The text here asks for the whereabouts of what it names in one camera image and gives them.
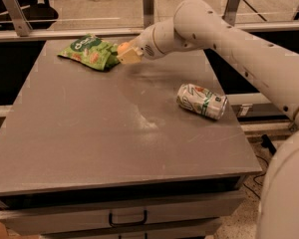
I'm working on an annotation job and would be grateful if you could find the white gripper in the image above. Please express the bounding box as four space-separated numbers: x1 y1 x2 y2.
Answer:
117 26 163 64

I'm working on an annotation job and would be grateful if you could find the orange fruit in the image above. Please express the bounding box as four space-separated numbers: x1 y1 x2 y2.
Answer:
117 42 131 55

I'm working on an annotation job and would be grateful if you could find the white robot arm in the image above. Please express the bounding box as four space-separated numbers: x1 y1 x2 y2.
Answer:
118 0 299 239

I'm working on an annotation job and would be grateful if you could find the green rice chip bag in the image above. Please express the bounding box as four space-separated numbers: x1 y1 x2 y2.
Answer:
58 34 119 71

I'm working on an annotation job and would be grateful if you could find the white green soda can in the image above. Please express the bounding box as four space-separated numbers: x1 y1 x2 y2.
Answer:
176 84 227 120

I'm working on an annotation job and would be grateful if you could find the black office chair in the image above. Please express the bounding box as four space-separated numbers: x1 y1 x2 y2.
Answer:
0 0 59 31

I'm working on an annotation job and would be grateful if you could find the black stand leg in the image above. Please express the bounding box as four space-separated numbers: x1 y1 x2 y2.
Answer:
261 134 276 155

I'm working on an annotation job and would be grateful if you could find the lower grey drawer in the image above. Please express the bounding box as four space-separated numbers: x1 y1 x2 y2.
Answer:
40 218 221 239

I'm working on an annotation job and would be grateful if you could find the middle metal rail bracket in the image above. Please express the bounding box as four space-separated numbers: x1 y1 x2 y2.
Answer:
143 0 154 28

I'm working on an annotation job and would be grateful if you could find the metal rail bracket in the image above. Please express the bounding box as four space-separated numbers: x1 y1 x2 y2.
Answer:
222 0 240 26
2 0 32 37
143 0 154 28

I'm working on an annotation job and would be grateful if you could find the left metal rail bracket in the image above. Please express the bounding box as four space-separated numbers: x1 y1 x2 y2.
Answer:
2 0 32 37

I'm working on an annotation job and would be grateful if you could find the right metal rail bracket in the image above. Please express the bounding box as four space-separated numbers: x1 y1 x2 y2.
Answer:
222 0 240 26

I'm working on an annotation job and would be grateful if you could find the black cable on floor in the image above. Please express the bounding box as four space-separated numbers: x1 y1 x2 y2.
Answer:
242 154 270 200

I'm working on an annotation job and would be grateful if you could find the grey drawer with black handle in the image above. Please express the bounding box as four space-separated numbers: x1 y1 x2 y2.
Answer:
0 190 244 235

